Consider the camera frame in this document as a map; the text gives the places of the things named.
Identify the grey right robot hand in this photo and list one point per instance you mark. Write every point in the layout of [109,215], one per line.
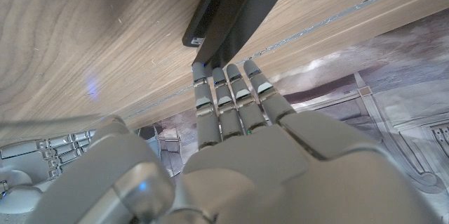
[24,161]

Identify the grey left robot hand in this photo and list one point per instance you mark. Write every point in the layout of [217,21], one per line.
[263,182]

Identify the black stapler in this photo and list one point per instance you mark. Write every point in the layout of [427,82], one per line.
[238,6]

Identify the printed living room backdrop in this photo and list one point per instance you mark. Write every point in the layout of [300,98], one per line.
[386,76]

